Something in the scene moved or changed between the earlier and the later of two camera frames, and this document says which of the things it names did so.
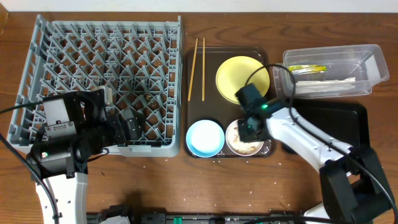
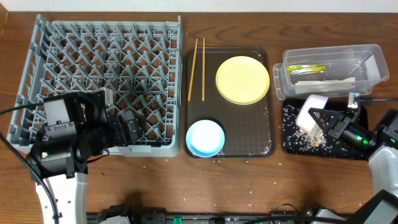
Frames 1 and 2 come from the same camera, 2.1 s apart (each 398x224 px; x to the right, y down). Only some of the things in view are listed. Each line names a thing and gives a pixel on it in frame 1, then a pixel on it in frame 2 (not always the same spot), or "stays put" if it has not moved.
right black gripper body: [247, 133] to [340, 126]
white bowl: [234, 142] to [305, 120]
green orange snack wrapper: [305, 69] stays put
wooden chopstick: [203, 70] stays put
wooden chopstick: [192, 75] stays put
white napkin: [307, 87] stays put
